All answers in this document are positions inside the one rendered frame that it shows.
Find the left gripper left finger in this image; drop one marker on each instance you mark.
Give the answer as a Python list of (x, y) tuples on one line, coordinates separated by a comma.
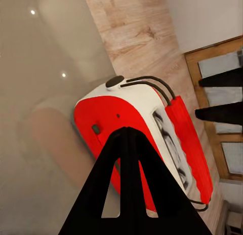
[(85, 216)]

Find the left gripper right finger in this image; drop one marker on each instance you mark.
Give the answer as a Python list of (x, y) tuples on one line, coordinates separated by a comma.
[(176, 214)]

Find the coffee table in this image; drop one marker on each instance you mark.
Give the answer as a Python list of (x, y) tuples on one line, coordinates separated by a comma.
[(51, 56)]

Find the door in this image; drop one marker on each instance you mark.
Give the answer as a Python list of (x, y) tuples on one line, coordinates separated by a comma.
[(226, 140)]

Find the wood fireplace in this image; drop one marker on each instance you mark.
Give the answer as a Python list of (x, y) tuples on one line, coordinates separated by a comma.
[(229, 223)]

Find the radio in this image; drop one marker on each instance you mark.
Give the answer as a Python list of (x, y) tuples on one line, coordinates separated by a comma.
[(134, 103)]

